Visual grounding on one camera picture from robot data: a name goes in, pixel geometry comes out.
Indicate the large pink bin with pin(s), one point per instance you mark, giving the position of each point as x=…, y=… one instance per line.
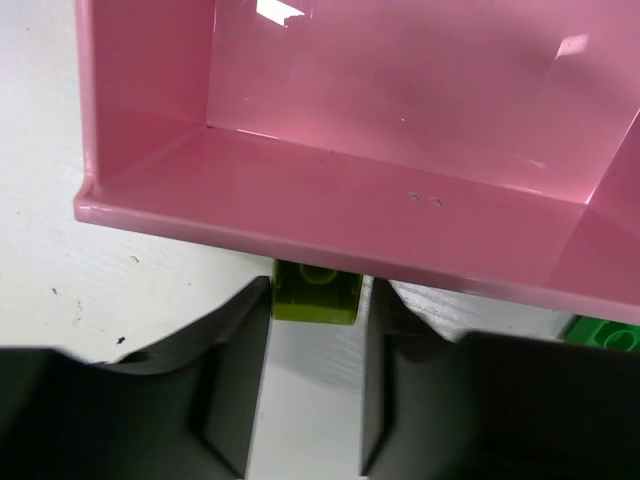
x=487, y=147

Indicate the dark green long lego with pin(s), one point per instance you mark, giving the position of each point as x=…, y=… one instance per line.
x=600, y=333

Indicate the lime lego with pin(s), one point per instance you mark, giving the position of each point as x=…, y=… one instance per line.
x=307, y=293

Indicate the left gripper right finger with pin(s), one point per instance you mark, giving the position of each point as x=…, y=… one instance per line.
x=490, y=406

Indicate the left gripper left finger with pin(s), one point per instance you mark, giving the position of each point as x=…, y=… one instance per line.
x=180, y=408

